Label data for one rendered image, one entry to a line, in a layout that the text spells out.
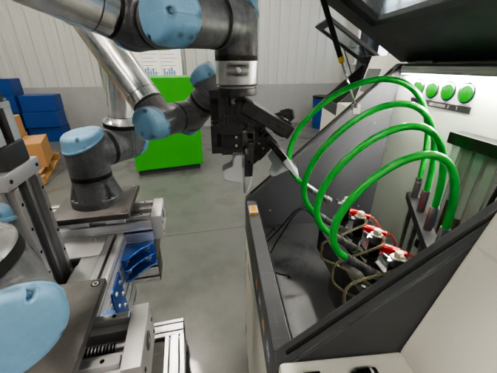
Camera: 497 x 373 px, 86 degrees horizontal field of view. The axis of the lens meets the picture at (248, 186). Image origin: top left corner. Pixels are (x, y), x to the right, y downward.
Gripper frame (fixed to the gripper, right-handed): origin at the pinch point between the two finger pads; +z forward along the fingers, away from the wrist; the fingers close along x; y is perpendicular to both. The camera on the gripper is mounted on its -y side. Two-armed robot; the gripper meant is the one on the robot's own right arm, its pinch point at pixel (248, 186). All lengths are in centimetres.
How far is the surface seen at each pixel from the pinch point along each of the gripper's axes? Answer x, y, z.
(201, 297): -85, 24, 121
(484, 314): 29.5, -28.9, 6.7
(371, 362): 24.8, -18.9, 22.7
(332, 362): 24.1, -12.2, 22.7
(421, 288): 23.1, -25.1, 8.1
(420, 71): -29, -54, -22
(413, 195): -11, -48, 10
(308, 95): -692, -228, 50
